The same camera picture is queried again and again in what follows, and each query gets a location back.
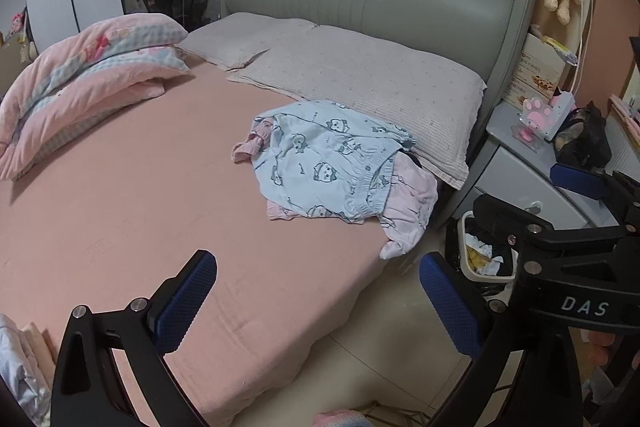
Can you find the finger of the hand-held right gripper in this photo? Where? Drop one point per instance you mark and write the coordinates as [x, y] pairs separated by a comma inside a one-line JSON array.
[[575, 179], [500, 217]]

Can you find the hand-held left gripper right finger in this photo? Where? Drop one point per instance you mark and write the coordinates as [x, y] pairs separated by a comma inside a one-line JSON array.
[[450, 302]]

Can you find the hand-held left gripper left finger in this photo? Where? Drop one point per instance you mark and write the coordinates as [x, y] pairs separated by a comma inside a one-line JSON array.
[[185, 302]]

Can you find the light blue printed pajama shorts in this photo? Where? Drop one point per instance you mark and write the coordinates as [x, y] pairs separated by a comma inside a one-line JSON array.
[[320, 157]]

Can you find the white trash bin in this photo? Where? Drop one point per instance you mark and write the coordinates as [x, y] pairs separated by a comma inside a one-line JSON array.
[[465, 232]]

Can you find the black bag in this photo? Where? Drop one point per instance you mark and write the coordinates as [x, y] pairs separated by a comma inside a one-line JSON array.
[[590, 137]]

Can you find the grey nightstand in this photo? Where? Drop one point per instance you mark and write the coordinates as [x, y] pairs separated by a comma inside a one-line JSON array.
[[505, 167]]

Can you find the pink paw phone stand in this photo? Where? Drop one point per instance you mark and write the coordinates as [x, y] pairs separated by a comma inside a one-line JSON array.
[[537, 114]]

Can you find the pink printed pajama garment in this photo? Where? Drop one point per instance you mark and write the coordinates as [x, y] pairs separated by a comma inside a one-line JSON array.
[[410, 207]]

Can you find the bed with pink sheet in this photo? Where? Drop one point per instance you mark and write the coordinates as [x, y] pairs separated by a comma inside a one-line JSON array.
[[150, 207]]

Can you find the cardboard box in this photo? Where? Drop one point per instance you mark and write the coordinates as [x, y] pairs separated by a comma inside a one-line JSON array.
[[530, 67]]

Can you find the pink fabric item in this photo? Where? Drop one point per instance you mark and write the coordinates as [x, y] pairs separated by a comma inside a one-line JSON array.
[[340, 419]]

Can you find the large beige pillow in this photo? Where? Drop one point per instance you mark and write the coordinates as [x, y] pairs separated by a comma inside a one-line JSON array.
[[380, 82]]

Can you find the pale folded garment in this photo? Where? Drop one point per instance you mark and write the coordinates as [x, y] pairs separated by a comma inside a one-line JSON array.
[[17, 372]]

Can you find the pink folded quilt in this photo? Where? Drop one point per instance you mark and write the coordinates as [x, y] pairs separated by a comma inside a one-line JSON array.
[[75, 82]]

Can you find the small beige pillow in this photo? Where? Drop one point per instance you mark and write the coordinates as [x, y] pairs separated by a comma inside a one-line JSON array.
[[235, 39]]

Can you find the white shelf rack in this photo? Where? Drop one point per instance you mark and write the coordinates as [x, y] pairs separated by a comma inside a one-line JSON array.
[[17, 32]]

